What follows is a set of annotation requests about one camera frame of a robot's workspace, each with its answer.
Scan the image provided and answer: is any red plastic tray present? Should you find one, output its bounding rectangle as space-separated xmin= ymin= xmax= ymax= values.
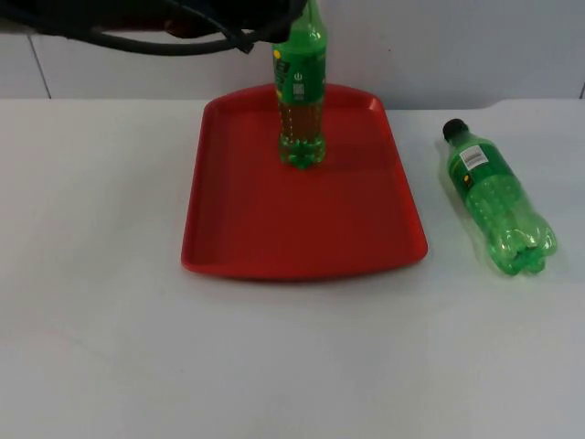
xmin=180 ymin=82 xmax=430 ymax=282

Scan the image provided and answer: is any green plastic bottle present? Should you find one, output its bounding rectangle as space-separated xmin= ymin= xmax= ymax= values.
xmin=441 ymin=118 xmax=558 ymax=278
xmin=271 ymin=0 xmax=329 ymax=172

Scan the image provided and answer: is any black cable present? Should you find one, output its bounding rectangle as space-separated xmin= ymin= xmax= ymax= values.
xmin=0 ymin=0 xmax=308 ymax=58

